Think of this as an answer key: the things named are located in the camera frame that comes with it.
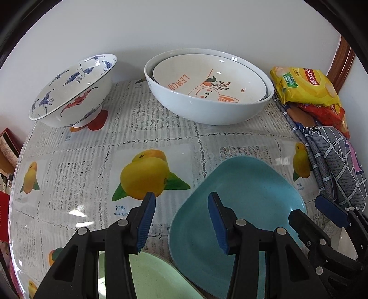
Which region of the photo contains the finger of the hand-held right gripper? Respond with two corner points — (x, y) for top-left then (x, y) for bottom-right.
(314, 195), (368, 273)
(288, 209), (368, 299)

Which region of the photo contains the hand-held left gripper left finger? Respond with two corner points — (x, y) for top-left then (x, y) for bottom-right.
(36, 191), (157, 299)

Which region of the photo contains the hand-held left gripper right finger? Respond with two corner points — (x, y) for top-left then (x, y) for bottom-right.
(207, 192), (330, 299)

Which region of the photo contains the blue plate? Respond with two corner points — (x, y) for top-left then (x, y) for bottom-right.
(168, 156), (306, 299)

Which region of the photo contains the grey checked cloth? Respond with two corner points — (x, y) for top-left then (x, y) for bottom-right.
(273, 92), (368, 213)

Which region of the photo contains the green plate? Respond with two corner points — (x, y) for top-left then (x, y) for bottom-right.
(98, 251), (204, 299)

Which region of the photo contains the fruit print tablecloth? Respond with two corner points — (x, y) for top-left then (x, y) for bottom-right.
(9, 79), (360, 299)

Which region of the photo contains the red chip bag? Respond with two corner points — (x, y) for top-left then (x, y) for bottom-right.
(297, 102), (351, 139)

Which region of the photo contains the orange-brown packet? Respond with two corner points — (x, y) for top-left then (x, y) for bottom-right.
(287, 104), (318, 127)

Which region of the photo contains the large white bowl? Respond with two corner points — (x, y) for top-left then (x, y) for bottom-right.
(144, 49), (275, 125)

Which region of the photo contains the yellow chip bag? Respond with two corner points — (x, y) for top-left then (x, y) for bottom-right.
(270, 66), (342, 105)

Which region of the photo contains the red box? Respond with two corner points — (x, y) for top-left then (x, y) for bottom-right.
(0, 191), (10, 245)

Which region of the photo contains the white lemon rabbit bowl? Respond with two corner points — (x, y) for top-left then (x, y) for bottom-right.
(152, 54), (268, 104)

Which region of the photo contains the blue crane pattern bowl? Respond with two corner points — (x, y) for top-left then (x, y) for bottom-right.
(28, 54), (118, 128)

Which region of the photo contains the patterned box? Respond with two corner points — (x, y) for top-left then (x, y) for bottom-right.
(0, 128), (23, 170)

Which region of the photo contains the wooden door frame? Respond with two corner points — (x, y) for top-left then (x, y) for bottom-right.
(326, 34), (355, 92)

